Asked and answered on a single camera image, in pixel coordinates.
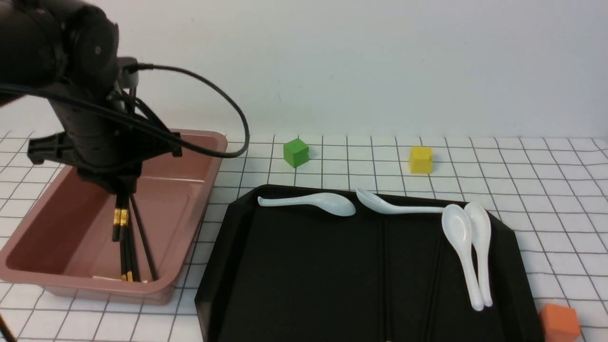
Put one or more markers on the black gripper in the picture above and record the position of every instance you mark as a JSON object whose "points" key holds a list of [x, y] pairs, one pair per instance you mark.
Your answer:
{"points": [[105, 153]]}

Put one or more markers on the black gold band chopstick tray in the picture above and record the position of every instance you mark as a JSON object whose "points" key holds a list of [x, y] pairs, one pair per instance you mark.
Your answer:
{"points": [[117, 218]]}

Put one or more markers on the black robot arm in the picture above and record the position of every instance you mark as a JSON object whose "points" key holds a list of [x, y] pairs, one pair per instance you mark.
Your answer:
{"points": [[69, 48]]}

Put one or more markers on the plain black chopstick bin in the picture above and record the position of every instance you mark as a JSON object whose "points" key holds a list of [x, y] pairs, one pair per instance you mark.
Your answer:
{"points": [[145, 244]]}

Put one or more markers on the pink plastic bin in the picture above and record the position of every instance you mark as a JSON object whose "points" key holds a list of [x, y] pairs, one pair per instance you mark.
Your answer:
{"points": [[64, 243]]}

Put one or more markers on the green cube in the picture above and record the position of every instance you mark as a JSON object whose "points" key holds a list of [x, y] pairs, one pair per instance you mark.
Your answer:
{"points": [[296, 152]]}

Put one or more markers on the black octagonal tray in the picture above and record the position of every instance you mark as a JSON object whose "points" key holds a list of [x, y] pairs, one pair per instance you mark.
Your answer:
{"points": [[300, 274]]}

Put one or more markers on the white spoon top middle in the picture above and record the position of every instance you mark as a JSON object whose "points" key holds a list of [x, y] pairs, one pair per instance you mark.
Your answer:
{"points": [[377, 204]]}

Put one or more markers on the black chopstick tray middle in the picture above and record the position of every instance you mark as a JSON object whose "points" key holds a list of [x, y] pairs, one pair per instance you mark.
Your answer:
{"points": [[387, 320]]}

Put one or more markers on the yellow cube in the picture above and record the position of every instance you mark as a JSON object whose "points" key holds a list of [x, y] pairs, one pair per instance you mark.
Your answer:
{"points": [[421, 160]]}

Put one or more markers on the white spoon upright left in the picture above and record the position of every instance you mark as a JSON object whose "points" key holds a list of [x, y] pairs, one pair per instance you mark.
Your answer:
{"points": [[457, 229]]}

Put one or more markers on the white spoon upright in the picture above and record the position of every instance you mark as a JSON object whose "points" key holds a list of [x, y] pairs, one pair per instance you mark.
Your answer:
{"points": [[482, 231], [457, 229]]}

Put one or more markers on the black chopstick tray right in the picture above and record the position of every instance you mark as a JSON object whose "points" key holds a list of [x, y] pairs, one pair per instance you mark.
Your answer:
{"points": [[429, 323]]}

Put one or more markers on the white spoon upright right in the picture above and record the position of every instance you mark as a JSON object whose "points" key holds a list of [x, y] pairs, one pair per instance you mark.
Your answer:
{"points": [[482, 231]]}

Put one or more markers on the orange cube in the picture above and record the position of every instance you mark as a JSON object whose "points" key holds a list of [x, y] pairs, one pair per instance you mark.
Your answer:
{"points": [[560, 323]]}

